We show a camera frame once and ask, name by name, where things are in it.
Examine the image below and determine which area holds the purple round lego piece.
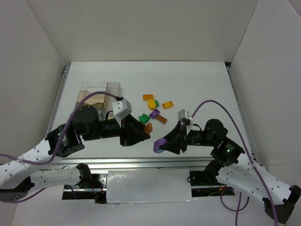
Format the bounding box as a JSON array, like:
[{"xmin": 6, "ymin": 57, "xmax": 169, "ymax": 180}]
[{"xmin": 153, "ymin": 138, "xmax": 167, "ymax": 153}]

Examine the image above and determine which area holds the purple lego brick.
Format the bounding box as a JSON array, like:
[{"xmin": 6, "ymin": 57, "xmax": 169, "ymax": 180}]
[{"xmin": 149, "ymin": 109, "xmax": 160, "ymax": 119}]

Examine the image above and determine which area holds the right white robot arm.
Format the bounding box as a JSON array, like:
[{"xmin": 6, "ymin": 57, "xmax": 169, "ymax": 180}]
[{"xmin": 153, "ymin": 119, "xmax": 301, "ymax": 224}]

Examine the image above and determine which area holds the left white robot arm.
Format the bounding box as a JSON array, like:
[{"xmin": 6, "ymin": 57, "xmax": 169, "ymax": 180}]
[{"xmin": 0, "ymin": 106, "xmax": 151, "ymax": 203}]

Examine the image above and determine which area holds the brown orange lego brick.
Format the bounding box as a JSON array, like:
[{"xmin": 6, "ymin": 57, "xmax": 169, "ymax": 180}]
[{"xmin": 155, "ymin": 114, "xmax": 167, "ymax": 124}]

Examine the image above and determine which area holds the yellow round lego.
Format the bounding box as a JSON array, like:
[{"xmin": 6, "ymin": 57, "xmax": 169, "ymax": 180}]
[{"xmin": 148, "ymin": 99, "xmax": 156, "ymax": 111}]

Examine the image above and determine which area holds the orange lego brick far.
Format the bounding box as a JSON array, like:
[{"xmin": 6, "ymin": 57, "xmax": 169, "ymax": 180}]
[{"xmin": 143, "ymin": 94, "xmax": 154, "ymax": 101}]

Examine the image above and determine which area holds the orange lego brick right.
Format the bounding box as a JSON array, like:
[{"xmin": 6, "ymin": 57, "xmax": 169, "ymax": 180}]
[{"xmin": 162, "ymin": 101, "xmax": 174, "ymax": 109}]

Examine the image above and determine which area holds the clear tall narrow container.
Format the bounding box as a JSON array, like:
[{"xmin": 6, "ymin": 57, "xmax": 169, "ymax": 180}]
[{"xmin": 102, "ymin": 82, "xmax": 120, "ymax": 117}]

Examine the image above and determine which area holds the clear wavy container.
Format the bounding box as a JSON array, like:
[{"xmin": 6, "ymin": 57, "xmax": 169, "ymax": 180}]
[{"xmin": 80, "ymin": 81, "xmax": 108, "ymax": 93}]

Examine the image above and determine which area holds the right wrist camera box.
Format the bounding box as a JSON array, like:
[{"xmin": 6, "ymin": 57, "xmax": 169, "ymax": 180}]
[{"xmin": 178, "ymin": 109, "xmax": 193, "ymax": 127}]

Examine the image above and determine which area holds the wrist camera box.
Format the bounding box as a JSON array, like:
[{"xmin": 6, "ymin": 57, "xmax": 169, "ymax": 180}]
[
  {"xmin": 178, "ymin": 109, "xmax": 193, "ymax": 127},
  {"xmin": 112, "ymin": 99, "xmax": 132, "ymax": 119}
]

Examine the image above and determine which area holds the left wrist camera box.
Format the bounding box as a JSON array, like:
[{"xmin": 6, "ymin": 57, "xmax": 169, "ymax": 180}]
[{"xmin": 112, "ymin": 99, "xmax": 132, "ymax": 119}]

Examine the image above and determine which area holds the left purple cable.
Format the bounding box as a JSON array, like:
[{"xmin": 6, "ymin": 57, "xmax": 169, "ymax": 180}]
[{"xmin": 0, "ymin": 91, "xmax": 123, "ymax": 203}]

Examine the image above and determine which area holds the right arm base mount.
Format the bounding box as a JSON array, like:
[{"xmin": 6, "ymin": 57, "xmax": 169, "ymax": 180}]
[{"xmin": 187, "ymin": 160, "xmax": 234, "ymax": 197}]

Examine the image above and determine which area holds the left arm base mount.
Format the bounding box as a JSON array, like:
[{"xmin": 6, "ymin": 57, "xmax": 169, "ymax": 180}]
[{"xmin": 62, "ymin": 163, "xmax": 108, "ymax": 204}]

